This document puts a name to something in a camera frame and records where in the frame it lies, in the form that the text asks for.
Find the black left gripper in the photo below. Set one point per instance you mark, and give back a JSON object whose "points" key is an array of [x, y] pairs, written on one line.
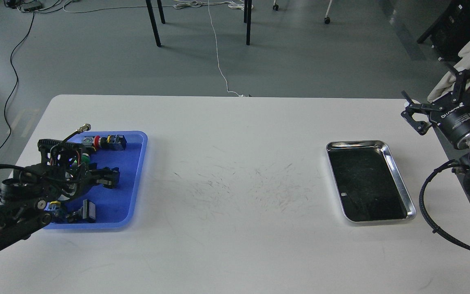
{"points": [[82, 179]]}

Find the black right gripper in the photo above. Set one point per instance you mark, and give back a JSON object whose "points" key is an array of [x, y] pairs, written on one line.
{"points": [[459, 118]]}

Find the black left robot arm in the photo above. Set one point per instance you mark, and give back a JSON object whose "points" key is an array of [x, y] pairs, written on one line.
{"points": [[34, 196]]}

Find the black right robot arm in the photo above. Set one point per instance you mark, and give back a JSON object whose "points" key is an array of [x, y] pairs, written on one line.
{"points": [[418, 117]]}

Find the blue plastic tray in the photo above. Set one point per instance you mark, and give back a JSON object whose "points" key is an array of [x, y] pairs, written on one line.
{"points": [[114, 207]]}

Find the silver metal tray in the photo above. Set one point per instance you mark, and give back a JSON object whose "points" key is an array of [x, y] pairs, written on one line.
{"points": [[368, 182]]}

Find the green push button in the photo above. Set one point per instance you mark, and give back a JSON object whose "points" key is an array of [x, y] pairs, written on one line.
{"points": [[79, 161]]}

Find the red emergency stop button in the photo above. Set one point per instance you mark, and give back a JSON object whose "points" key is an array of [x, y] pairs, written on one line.
{"points": [[110, 142]]}

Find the black cabinet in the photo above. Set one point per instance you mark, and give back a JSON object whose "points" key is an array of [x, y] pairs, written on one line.
{"points": [[451, 31]]}

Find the black table leg left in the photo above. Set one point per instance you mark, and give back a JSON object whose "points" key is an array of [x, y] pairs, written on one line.
{"points": [[154, 26]]}

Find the black table leg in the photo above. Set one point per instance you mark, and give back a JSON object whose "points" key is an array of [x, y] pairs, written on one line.
{"points": [[154, 26], [247, 15]]}

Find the black table leg right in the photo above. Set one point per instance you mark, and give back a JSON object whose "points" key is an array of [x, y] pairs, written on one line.
{"points": [[247, 15]]}

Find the yellow blue switch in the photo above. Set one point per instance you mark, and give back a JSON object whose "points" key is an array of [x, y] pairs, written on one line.
{"points": [[58, 211]]}

